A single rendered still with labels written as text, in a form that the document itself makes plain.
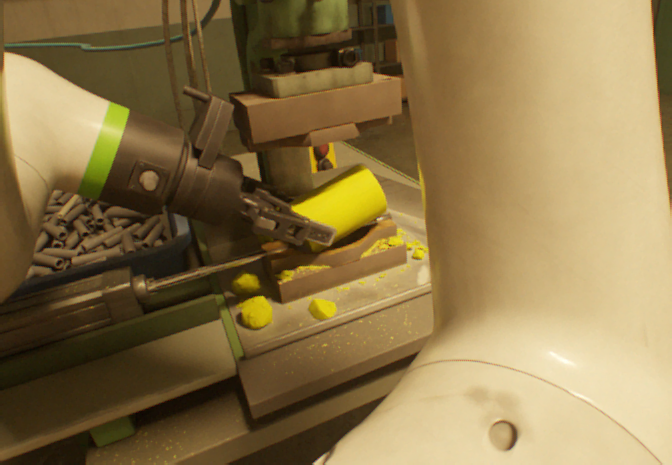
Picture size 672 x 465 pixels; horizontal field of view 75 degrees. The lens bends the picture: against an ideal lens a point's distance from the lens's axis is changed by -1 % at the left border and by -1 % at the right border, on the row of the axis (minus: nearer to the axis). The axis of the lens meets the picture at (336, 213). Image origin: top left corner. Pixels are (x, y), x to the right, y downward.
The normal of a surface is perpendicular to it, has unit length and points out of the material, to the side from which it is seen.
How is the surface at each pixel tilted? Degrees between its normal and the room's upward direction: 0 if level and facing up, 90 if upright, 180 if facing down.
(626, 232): 77
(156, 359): 0
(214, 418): 0
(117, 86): 90
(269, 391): 0
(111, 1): 90
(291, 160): 90
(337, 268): 90
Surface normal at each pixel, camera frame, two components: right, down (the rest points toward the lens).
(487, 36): -0.50, 0.37
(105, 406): -0.10, -0.90
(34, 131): 0.91, -0.25
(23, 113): 0.79, -0.37
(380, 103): 0.40, 0.36
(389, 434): -0.34, -0.93
